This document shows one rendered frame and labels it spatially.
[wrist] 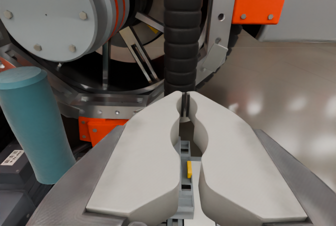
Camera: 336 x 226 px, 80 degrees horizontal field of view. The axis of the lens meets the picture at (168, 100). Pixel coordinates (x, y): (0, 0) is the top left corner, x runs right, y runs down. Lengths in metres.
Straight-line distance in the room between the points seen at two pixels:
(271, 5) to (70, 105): 0.49
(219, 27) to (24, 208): 0.65
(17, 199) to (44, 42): 0.47
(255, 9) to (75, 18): 0.31
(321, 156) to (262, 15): 1.19
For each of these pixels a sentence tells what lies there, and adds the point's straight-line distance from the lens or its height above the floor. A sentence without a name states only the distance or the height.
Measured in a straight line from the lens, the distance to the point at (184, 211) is 0.86.
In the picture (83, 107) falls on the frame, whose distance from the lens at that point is 0.55.
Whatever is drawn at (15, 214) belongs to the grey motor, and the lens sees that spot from 0.69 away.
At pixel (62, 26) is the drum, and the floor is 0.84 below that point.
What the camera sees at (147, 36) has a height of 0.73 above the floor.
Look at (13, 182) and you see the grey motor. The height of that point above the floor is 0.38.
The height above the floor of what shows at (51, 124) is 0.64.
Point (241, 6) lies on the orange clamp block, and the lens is 0.43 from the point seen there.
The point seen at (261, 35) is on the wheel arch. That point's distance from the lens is 0.62.
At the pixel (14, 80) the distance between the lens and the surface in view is 0.43.
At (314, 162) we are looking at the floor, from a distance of 1.46.
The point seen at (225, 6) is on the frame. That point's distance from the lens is 0.42.
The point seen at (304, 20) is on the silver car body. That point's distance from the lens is 0.65.
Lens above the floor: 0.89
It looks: 31 degrees down
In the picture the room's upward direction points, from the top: straight up
